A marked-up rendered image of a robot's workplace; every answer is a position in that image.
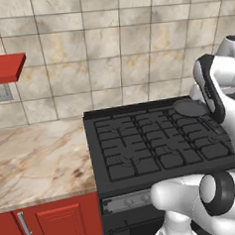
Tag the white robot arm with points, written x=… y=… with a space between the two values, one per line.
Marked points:
x=181 y=198

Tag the dark grey pan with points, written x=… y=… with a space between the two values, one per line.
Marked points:
x=190 y=108

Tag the black gas hob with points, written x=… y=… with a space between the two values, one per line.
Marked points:
x=147 y=143

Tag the silver stove knob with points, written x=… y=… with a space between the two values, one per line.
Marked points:
x=145 y=198
x=128 y=202

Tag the silver stove control panel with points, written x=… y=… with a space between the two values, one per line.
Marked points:
x=115 y=204

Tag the black oven door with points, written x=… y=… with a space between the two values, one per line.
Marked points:
x=137 y=232

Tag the grey wall socket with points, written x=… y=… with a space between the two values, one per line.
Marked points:
x=3 y=92

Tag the red wall shelf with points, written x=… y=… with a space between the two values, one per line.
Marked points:
x=3 y=68

